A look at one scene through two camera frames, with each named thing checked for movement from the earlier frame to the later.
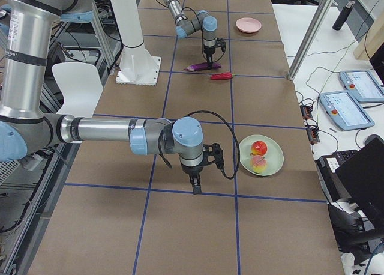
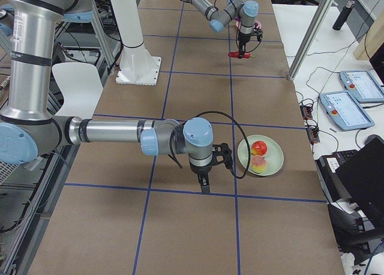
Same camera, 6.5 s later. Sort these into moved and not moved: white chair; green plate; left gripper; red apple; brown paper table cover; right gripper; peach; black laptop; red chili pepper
Moved: left gripper; right gripper; red chili pepper
Not moved: black laptop; brown paper table cover; red apple; white chair; peach; green plate
